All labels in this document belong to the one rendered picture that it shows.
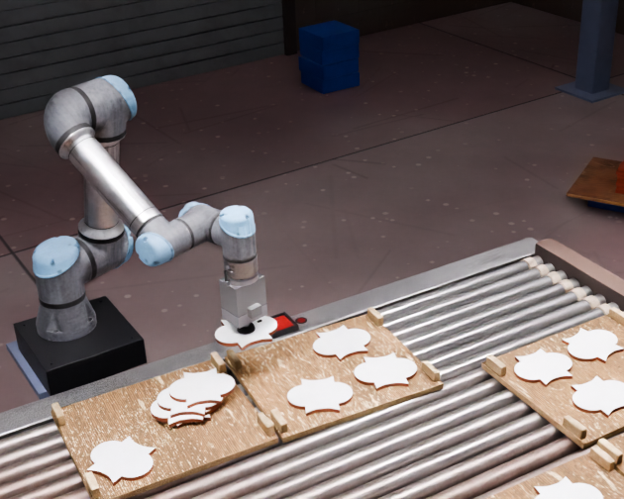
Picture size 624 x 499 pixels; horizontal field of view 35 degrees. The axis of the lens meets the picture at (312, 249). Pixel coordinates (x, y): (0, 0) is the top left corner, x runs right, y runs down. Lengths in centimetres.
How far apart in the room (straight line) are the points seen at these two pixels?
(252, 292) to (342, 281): 234
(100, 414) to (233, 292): 41
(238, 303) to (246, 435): 29
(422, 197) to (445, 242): 51
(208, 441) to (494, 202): 334
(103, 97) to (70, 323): 59
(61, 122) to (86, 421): 67
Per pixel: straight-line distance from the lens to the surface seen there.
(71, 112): 229
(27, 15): 681
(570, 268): 283
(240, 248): 216
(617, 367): 245
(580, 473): 214
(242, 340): 228
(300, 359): 242
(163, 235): 214
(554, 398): 232
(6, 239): 529
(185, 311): 443
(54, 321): 257
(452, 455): 217
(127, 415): 231
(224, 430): 223
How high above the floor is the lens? 233
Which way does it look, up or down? 29 degrees down
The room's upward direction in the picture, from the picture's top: 3 degrees counter-clockwise
